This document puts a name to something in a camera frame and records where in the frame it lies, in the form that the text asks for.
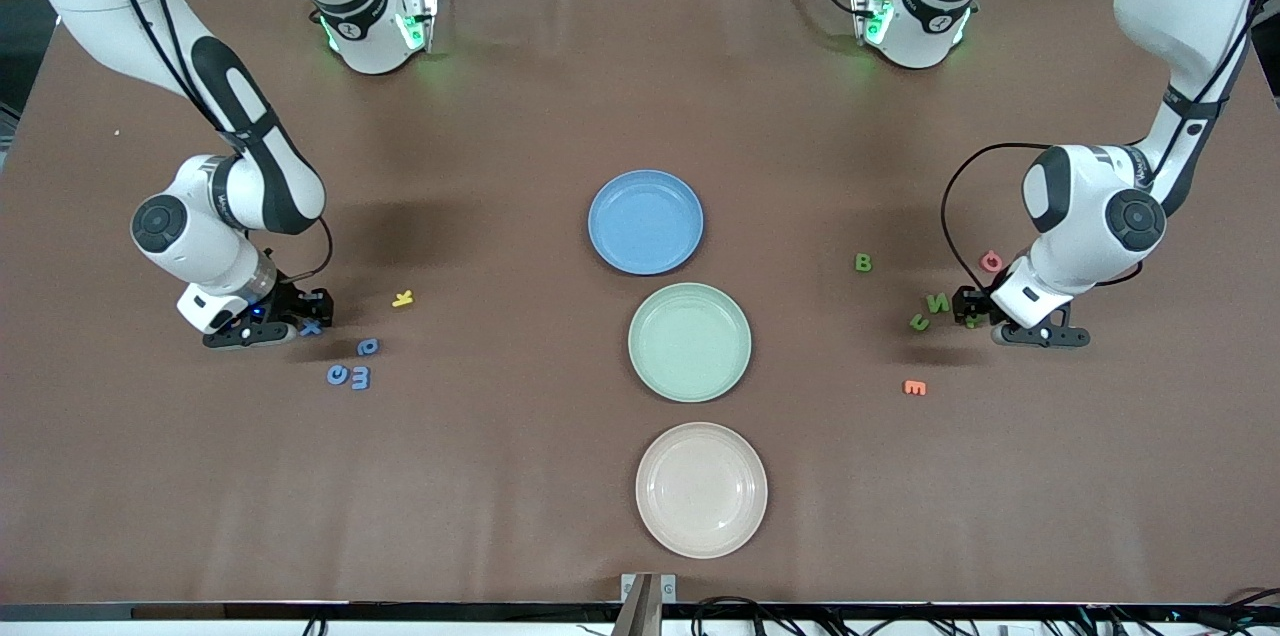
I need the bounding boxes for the brown table cover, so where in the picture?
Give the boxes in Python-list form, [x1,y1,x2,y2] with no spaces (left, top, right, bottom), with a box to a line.
[0,0,1280,607]

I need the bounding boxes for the green plate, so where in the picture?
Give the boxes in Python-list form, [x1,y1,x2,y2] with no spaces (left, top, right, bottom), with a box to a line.
[628,282,753,404]

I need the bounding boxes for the beige plate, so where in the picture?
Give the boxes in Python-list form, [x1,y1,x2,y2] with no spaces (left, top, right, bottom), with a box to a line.
[635,422,769,559]

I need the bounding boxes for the blue plate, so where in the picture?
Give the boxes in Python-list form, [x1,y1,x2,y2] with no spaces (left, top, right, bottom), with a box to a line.
[588,169,705,276]

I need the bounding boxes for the black camera cable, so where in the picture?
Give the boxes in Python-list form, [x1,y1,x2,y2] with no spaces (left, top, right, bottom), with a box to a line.
[95,0,334,282]
[940,0,1280,302]

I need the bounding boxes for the black looped floor cable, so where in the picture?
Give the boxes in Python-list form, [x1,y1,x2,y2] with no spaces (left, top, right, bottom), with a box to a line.
[692,596,801,636]

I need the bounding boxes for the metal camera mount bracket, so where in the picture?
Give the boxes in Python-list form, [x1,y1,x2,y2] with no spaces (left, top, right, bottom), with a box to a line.
[620,571,679,636]

